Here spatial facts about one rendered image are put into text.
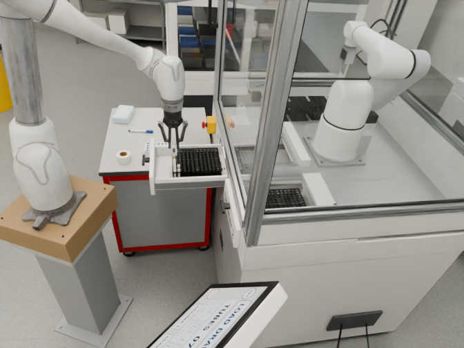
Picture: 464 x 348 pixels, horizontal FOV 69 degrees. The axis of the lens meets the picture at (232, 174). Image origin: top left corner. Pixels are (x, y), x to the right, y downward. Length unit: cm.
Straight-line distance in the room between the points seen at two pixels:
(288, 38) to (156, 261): 181
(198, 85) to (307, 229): 138
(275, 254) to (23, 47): 110
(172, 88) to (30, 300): 153
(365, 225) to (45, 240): 115
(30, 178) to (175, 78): 61
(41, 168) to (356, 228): 111
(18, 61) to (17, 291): 146
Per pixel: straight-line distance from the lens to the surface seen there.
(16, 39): 135
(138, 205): 196
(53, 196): 138
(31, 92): 141
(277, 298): 83
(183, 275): 225
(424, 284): 189
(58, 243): 138
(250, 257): 125
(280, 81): 81
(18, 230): 148
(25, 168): 133
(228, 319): 82
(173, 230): 212
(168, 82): 134
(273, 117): 86
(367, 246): 141
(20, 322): 231
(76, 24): 120
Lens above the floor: 189
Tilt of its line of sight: 40 degrees down
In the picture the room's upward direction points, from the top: 6 degrees clockwise
